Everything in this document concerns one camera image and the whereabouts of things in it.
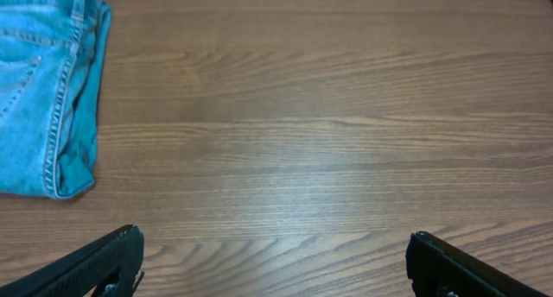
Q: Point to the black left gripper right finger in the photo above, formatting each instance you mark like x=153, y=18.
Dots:
x=439, y=269

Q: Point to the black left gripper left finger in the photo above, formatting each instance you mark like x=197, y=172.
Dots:
x=108, y=266

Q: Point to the light blue jeans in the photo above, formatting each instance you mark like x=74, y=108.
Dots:
x=52, y=56

